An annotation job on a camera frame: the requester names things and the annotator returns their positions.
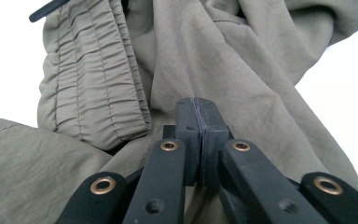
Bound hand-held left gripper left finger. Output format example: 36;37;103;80
122;96;204;224

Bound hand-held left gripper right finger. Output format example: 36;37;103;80
195;96;328;224

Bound olive green shorts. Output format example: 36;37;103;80
0;0;358;224

